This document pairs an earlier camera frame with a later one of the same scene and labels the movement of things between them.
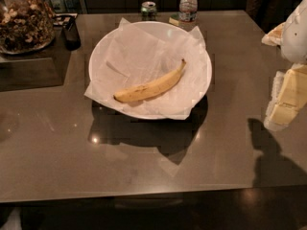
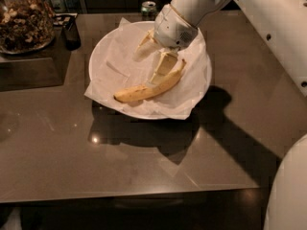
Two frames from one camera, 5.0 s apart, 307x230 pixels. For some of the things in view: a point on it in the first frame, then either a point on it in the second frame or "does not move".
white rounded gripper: (295, 35) → (173, 28)
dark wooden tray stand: (44, 67) does not move
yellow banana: (151, 89) does not move
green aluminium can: (149, 10) does not move
